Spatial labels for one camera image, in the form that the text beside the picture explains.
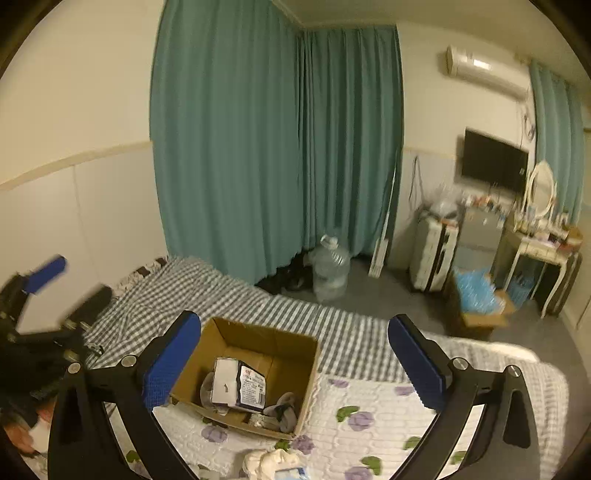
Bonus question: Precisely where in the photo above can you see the large clear water jug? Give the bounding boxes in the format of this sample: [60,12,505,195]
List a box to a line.
[309,233,352,304]

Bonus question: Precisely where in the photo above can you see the white leaning board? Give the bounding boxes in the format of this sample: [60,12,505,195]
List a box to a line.
[368,152,400,278]

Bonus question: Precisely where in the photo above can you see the cosmetics on dressing table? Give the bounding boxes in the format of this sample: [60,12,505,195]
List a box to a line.
[514,211,583,246]

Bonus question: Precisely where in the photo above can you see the grey mini fridge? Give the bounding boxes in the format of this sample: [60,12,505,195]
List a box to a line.
[454,205,507,278]

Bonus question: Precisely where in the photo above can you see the narrow teal curtain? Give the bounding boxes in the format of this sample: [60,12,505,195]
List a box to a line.
[295,25,406,260]

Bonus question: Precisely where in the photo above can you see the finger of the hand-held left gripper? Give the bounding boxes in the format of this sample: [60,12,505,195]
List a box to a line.
[0,255,68,324]
[59,285,114,334]

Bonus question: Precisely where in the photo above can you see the row of small bottles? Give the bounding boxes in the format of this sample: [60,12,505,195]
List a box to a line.
[463,194,509,219]

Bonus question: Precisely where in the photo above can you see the dark shoes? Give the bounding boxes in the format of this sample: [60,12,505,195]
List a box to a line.
[257,256,315,296]

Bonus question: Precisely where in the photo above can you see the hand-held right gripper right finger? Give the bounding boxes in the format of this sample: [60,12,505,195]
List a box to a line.
[387,314,541,480]

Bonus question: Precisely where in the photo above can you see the wide teal curtain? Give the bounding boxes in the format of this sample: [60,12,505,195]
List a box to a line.
[149,0,309,286]

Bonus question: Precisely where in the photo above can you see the hanging dark cable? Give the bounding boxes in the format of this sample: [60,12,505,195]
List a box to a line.
[408,155,426,205]

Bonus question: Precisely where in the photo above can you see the white and black packet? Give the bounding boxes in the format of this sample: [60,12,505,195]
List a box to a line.
[211,357,267,412]

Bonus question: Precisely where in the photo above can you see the clear plastic bags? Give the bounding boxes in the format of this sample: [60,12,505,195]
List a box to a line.
[426,184,463,220]

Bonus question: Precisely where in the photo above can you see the white suitcase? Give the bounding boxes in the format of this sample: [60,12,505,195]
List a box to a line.
[409,216,461,293]

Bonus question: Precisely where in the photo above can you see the black wall television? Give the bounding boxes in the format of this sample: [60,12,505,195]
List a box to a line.
[461,128,530,195]

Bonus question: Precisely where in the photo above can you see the brown cardboard box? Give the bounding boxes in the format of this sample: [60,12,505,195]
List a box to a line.
[170,317,322,440]

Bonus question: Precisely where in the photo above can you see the white dressing table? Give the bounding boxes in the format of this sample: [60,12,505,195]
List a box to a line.
[501,220,583,319]

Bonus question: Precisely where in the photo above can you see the white cloth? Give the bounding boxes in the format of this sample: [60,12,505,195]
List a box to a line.
[243,449,306,480]

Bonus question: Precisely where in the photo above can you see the grey checkered bedsheet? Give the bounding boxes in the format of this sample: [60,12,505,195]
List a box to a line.
[84,256,465,386]

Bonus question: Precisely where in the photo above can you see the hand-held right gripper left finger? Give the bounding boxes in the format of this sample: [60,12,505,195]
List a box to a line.
[47,310,202,480]

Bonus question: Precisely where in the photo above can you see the white floral quilt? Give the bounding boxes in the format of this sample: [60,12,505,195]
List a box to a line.
[105,332,571,480]

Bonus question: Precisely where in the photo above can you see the cardboard box with blue bag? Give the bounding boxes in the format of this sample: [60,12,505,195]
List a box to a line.
[444,267,517,342]

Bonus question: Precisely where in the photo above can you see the white air conditioner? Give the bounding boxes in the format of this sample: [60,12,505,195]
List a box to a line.
[445,44,533,102]

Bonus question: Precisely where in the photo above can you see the brown patterned cloth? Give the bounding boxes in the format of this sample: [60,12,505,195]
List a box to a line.
[126,257,168,288]

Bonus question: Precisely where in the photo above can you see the coiled white cable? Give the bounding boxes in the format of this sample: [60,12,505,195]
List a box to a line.
[521,105,539,140]

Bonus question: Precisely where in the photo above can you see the grey socks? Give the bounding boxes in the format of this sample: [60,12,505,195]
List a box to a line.
[263,392,299,433]

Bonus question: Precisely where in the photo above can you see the blue plastic basket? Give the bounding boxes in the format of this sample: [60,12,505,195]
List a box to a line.
[507,269,537,308]

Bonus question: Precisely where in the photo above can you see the teal window curtain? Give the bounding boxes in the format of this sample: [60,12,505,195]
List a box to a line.
[527,59,586,228]

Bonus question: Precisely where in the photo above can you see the white oval mirror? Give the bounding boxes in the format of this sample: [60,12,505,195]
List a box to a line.
[523,160,558,221]

